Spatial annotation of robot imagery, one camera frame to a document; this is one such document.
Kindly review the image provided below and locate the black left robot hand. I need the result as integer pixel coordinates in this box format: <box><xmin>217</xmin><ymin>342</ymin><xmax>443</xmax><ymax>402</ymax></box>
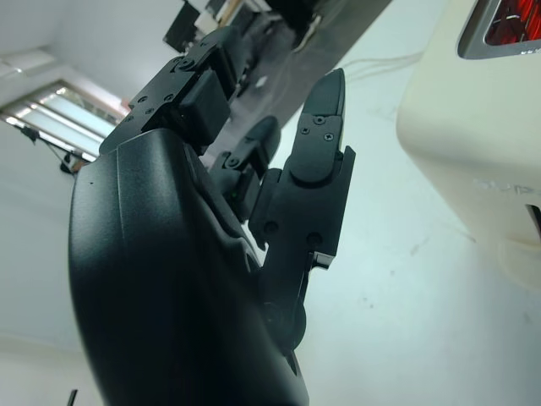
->
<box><xmin>68</xmin><ymin>25</ymin><xmax>357</xmax><ymax>406</ymax></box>

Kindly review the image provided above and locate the cream two-slot toaster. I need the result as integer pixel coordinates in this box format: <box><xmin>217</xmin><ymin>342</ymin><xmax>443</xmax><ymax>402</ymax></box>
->
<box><xmin>396</xmin><ymin>0</ymin><xmax>541</xmax><ymax>297</ymax></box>

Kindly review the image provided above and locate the white toaster power cord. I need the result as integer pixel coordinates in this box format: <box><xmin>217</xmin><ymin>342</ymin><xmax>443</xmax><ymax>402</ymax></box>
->
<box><xmin>344</xmin><ymin>51</ymin><xmax>428</xmax><ymax>80</ymax></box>

